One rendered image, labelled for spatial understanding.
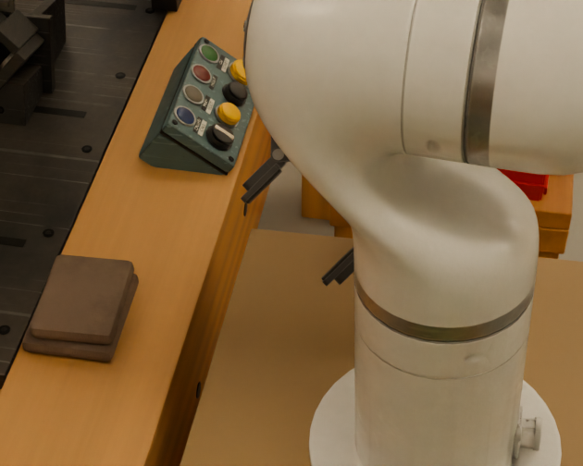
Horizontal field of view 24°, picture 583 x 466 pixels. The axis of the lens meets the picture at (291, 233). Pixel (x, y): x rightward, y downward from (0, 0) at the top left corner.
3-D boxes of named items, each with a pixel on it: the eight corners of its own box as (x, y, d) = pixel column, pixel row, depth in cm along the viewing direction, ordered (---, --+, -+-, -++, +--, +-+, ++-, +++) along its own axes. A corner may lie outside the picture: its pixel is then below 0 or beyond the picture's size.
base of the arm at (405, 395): (562, 367, 108) (588, 194, 95) (558, 570, 94) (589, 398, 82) (327, 345, 111) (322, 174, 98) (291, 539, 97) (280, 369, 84)
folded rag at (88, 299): (112, 365, 114) (108, 341, 112) (21, 353, 115) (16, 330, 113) (141, 282, 121) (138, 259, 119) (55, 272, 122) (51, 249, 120)
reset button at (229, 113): (238, 116, 136) (244, 109, 135) (233, 130, 134) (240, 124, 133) (218, 103, 135) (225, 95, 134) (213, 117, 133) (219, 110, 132)
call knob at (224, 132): (231, 137, 133) (239, 130, 132) (226, 153, 131) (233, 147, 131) (210, 123, 132) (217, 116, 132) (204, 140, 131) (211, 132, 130)
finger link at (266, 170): (278, 116, 107) (217, 176, 107) (306, 145, 107) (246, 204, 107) (279, 119, 110) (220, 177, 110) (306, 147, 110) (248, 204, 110)
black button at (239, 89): (245, 94, 138) (252, 88, 137) (241, 109, 136) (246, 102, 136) (226, 82, 137) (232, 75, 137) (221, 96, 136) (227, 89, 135)
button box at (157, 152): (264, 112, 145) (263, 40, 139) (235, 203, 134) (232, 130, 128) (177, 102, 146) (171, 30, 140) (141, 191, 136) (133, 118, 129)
